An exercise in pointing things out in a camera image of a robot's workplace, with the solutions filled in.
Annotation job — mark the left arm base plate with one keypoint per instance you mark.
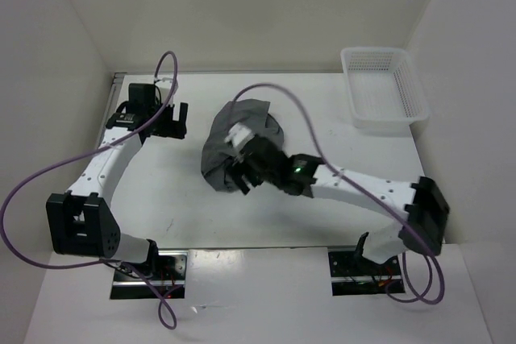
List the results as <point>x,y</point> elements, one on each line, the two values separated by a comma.
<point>168,279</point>

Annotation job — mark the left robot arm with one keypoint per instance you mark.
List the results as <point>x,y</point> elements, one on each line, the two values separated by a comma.
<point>80,220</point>

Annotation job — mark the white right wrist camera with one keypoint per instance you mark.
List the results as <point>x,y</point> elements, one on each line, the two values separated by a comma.
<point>238,136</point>

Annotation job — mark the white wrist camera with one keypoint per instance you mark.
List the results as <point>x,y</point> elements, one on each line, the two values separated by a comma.
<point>238,136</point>
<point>166,85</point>

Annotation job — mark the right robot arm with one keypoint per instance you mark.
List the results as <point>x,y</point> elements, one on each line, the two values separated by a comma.
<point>418,209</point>

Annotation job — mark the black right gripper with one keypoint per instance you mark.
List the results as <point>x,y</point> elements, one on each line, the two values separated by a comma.
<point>236,167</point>

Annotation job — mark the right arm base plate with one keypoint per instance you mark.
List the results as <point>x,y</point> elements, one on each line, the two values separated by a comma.
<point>351,277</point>

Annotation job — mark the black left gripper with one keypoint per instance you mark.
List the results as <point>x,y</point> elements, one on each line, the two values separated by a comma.
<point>174,129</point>

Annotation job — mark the white plastic basket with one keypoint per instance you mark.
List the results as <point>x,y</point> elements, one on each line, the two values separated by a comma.
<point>383,89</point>

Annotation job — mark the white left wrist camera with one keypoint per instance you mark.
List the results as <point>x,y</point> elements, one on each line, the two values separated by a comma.
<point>166,85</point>

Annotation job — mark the grey shorts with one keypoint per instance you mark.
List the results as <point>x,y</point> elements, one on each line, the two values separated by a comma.
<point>217,156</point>

